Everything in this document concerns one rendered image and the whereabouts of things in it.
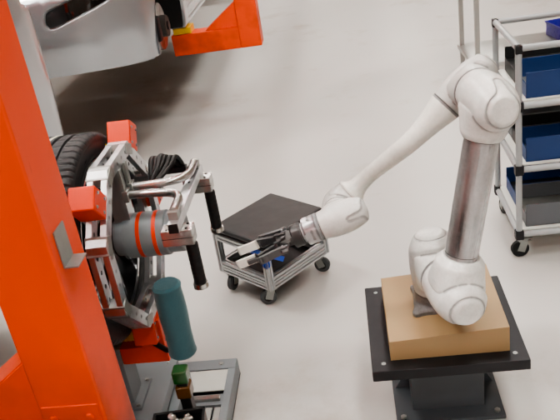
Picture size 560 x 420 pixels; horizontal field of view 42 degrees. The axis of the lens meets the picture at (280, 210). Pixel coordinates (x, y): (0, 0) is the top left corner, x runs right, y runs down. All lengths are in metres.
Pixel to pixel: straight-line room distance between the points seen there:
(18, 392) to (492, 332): 1.42
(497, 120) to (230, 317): 1.74
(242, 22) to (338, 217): 3.59
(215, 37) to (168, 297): 3.75
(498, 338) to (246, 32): 3.77
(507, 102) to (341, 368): 1.36
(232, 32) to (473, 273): 3.82
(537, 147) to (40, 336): 2.29
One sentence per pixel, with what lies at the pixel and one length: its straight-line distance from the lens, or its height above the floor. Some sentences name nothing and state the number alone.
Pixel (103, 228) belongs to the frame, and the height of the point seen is 1.00.
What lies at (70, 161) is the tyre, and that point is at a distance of 2.13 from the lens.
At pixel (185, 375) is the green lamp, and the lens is 2.00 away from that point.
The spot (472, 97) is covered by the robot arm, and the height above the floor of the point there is 1.17.
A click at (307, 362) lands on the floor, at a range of 3.01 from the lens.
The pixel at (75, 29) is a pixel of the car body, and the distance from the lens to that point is 4.64.
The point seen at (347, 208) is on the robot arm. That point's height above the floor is 0.83.
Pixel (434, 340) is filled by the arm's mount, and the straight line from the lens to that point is 2.45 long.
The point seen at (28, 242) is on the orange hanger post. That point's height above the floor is 1.18.
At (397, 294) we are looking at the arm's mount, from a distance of 2.65.
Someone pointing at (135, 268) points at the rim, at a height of 0.65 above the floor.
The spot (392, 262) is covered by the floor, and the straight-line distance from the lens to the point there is 3.56.
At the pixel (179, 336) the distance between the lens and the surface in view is 2.29.
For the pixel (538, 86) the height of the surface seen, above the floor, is 0.81.
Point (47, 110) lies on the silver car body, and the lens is 3.02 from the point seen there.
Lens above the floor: 1.85
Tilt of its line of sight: 26 degrees down
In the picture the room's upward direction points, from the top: 9 degrees counter-clockwise
